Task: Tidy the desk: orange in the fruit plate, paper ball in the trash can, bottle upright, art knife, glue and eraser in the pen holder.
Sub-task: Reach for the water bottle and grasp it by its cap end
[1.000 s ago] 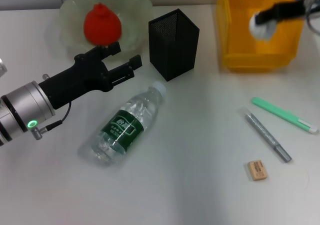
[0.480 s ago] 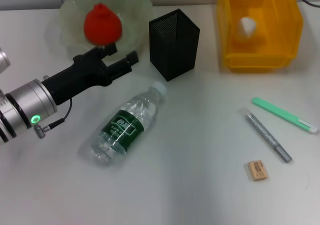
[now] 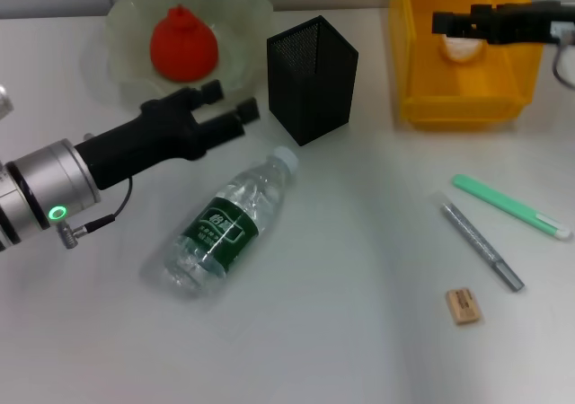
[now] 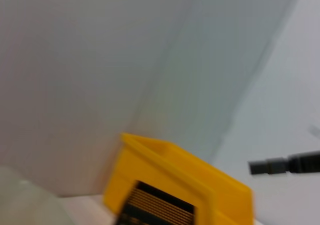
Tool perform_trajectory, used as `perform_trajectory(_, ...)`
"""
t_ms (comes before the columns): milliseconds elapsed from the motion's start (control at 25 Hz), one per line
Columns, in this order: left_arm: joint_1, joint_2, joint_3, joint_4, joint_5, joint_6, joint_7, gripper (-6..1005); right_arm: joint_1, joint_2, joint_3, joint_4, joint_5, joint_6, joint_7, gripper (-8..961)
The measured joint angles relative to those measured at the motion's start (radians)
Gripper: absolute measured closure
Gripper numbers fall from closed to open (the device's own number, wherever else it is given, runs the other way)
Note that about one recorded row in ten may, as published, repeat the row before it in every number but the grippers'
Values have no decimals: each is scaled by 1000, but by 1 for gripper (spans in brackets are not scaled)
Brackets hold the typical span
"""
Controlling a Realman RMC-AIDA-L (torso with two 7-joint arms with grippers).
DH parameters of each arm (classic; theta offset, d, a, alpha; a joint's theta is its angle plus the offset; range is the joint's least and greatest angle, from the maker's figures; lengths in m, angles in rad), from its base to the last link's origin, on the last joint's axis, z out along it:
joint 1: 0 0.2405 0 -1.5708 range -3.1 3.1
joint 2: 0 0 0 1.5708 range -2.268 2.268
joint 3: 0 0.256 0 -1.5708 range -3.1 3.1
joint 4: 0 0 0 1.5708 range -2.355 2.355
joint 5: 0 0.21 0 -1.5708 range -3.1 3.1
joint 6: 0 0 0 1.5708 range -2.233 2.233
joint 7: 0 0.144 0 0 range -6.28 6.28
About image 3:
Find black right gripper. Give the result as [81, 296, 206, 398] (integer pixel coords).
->
[431, 0, 575, 46]

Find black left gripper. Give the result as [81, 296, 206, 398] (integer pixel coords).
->
[74, 78, 261, 190]

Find white paper ball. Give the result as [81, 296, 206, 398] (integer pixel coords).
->
[437, 34, 487, 67]

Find red orange toy fruit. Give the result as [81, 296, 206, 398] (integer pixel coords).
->
[149, 3, 221, 83]

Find clear green-label water bottle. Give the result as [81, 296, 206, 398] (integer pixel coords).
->
[140, 145, 300, 301]

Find mint green pen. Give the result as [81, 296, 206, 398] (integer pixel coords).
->
[451, 173, 573, 242]

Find black mesh pen holder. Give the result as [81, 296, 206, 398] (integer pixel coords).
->
[266, 15, 360, 147]

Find pale green glass fruit plate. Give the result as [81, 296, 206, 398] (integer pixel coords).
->
[80, 0, 276, 114]

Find grey glitter pen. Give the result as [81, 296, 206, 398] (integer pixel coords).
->
[430, 189, 526, 294]

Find tan eraser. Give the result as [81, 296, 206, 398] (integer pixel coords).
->
[445, 287, 484, 327]

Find yellow plastic bin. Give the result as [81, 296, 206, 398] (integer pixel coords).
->
[388, 0, 547, 131]

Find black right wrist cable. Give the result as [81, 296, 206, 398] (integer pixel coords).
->
[551, 39, 575, 92]

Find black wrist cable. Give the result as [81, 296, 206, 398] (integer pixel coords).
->
[57, 174, 134, 249]
[551, 39, 575, 92]

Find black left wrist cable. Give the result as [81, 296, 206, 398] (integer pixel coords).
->
[57, 174, 134, 249]

